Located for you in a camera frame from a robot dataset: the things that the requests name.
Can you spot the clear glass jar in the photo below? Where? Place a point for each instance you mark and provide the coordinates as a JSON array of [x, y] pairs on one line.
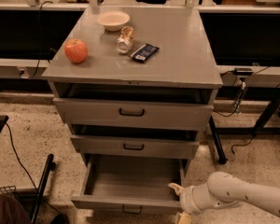
[[124, 42]]

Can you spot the dark blue snack bar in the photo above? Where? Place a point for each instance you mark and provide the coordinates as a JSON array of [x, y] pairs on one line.
[[144, 53]]

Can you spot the dark red object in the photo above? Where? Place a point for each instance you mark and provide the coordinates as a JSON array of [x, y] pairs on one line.
[[12, 212]]

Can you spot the black slanted leg right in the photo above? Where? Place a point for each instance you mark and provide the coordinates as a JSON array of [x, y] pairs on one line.
[[267, 113]]

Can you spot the grey bottom drawer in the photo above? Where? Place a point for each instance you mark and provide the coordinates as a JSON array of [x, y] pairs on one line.
[[131, 185]]

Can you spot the grey drawer cabinet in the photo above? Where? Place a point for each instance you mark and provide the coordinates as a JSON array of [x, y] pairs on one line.
[[182, 71]]

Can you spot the black table leg right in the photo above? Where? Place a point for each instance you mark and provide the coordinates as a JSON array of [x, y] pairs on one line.
[[220, 152]]

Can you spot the black power adapter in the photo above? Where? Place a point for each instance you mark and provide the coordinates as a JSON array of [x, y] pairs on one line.
[[243, 71]]

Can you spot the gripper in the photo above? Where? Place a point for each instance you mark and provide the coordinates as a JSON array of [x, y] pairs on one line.
[[187, 199]]

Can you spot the black stand leg left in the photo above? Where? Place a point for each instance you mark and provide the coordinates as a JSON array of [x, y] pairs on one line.
[[41, 187]]

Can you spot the white bowl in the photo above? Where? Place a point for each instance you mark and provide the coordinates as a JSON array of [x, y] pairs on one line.
[[113, 21]]

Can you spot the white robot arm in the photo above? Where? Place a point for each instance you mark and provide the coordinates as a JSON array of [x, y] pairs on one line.
[[222, 190]]

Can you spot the grey middle drawer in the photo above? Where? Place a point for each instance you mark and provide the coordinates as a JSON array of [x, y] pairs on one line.
[[134, 147]]

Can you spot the grey drawer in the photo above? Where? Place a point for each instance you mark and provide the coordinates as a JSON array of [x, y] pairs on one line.
[[134, 147], [131, 185], [149, 115]]

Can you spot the red apple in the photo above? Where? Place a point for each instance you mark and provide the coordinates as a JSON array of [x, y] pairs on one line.
[[75, 50]]

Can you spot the wire basket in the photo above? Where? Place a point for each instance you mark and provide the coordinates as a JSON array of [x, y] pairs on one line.
[[8, 190]]

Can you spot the grey top drawer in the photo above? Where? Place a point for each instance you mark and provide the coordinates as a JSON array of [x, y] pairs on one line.
[[149, 115]]

